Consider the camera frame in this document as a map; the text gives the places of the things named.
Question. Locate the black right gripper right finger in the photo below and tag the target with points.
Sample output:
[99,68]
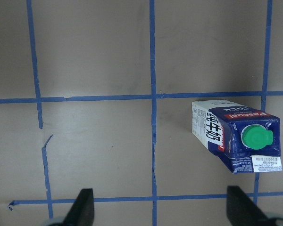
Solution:
[242,211]

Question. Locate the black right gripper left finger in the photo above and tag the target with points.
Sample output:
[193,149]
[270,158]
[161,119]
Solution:
[82,212]

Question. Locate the blue white milk carton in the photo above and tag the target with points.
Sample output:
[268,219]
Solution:
[245,139]

